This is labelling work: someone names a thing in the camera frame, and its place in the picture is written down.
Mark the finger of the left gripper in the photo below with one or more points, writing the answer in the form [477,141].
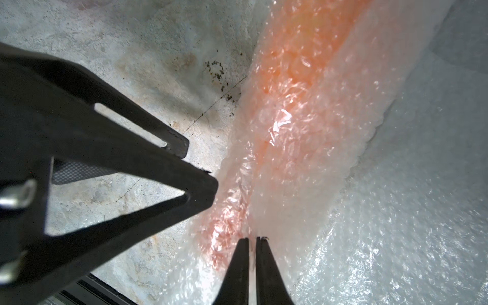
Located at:
[81,194]
[85,85]

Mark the bubble wrap sheet of green glass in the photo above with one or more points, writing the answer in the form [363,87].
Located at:
[411,225]

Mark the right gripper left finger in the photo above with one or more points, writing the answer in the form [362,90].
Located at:
[235,285]

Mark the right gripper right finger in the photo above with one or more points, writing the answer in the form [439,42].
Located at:
[270,287]

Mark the orange glass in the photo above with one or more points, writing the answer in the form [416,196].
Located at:
[322,77]

